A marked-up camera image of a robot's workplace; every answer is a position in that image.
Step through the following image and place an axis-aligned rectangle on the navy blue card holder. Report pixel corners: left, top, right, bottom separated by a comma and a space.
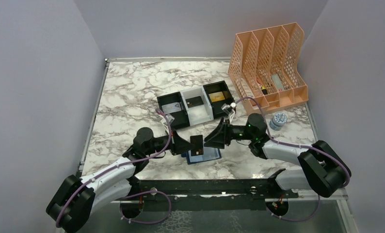
181, 147, 222, 165

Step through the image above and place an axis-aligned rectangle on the black credit card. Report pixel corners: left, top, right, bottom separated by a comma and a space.
190, 135, 204, 156
186, 96, 204, 108

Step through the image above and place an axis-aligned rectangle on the silver credit card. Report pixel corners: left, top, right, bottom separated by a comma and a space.
162, 102, 182, 115

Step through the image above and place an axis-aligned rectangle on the black white three-compartment tray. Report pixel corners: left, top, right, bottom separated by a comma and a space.
157, 81, 234, 130

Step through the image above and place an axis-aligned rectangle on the orange plastic file organizer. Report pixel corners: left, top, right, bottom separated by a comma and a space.
228, 22, 309, 114

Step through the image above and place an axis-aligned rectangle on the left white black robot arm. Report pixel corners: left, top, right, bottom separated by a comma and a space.
46, 127, 194, 233

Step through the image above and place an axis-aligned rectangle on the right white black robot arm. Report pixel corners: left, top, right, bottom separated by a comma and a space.
204, 113, 351, 198

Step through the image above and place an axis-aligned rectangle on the gold credit card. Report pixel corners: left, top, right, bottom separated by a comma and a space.
209, 91, 225, 102

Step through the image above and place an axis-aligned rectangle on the small white blue jar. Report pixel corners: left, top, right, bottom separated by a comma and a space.
269, 112, 288, 131

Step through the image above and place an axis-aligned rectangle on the yellow black item in organizer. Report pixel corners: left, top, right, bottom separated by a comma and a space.
261, 86, 268, 95

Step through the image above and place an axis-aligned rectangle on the grey box in organizer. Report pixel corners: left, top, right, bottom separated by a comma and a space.
271, 74, 285, 92

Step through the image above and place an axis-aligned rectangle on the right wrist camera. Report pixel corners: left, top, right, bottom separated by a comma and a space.
221, 102, 237, 122

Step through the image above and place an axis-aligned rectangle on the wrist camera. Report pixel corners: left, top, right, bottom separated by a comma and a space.
161, 115, 175, 126
221, 102, 237, 122

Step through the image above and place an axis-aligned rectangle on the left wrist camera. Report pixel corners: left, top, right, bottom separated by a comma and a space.
161, 115, 175, 126

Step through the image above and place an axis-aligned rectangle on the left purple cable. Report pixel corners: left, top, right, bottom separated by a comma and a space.
55, 108, 174, 228

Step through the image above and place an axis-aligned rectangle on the purple cable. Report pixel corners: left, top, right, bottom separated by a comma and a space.
55, 108, 174, 228
234, 97, 352, 222

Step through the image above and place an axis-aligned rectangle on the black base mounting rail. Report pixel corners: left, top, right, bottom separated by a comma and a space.
130, 178, 299, 199

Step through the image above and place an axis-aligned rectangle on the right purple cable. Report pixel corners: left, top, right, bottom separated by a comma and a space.
234, 97, 352, 222

